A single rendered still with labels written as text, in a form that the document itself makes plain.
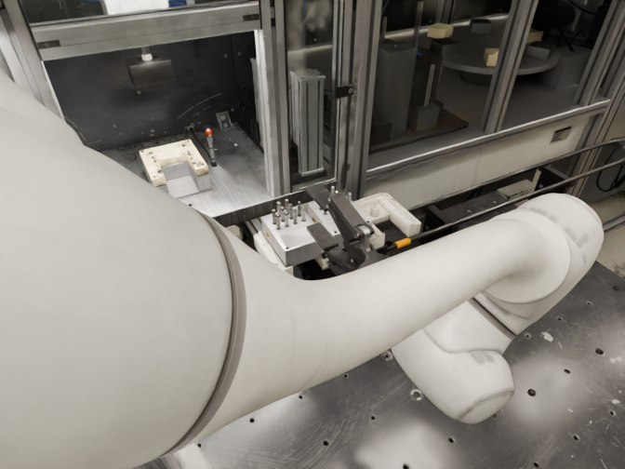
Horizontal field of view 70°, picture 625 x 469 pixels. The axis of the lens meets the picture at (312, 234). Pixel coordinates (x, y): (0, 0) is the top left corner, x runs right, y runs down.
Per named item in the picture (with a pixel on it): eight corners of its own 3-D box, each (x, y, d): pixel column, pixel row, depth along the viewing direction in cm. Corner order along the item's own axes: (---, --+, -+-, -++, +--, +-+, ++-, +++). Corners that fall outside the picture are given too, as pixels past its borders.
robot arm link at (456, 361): (401, 350, 66) (464, 287, 64) (476, 443, 55) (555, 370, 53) (364, 335, 58) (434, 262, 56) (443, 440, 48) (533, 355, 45)
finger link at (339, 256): (373, 261, 70) (374, 269, 71) (339, 245, 80) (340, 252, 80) (352, 268, 69) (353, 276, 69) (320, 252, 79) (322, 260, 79)
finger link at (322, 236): (339, 243, 79) (339, 246, 79) (320, 221, 84) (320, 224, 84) (324, 248, 78) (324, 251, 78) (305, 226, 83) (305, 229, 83)
